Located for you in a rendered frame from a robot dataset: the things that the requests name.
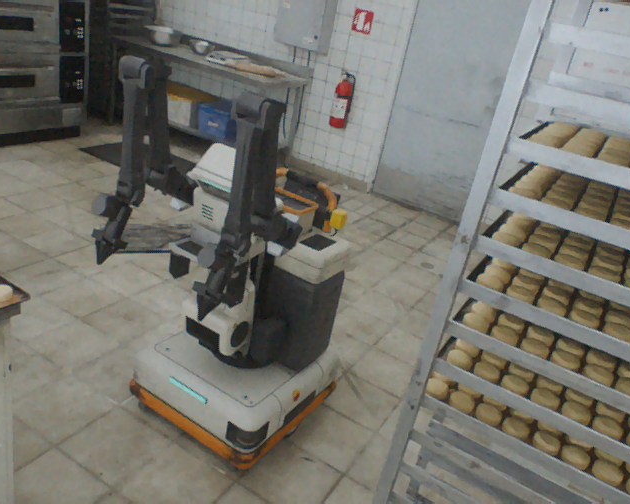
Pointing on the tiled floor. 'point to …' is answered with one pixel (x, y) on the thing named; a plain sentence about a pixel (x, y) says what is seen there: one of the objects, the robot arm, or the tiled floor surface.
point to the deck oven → (32, 70)
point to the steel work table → (181, 54)
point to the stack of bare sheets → (152, 237)
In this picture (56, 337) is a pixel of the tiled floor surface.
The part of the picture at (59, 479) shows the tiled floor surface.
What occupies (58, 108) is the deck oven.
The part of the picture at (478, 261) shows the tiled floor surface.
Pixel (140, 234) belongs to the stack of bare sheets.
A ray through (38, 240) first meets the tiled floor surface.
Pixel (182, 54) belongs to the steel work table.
